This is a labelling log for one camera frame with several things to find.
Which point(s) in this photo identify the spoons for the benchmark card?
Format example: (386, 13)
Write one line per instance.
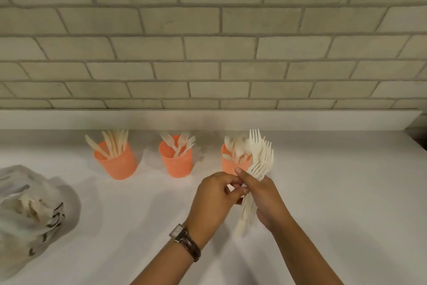
(237, 149)

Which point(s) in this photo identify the person's right forearm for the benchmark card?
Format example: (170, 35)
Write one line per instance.
(307, 258)

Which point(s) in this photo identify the orange mesh plastic cup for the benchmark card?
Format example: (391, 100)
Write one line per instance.
(228, 166)
(116, 168)
(176, 166)

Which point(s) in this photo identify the bunch of mixed plastic cutlery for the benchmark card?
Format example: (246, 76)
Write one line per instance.
(258, 155)

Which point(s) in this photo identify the translucent black print plastic bag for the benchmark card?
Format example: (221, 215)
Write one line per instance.
(26, 238)

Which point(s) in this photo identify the person's right hand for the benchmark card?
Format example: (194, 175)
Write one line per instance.
(267, 201)

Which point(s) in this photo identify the person's left hand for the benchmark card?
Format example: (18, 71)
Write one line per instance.
(210, 208)

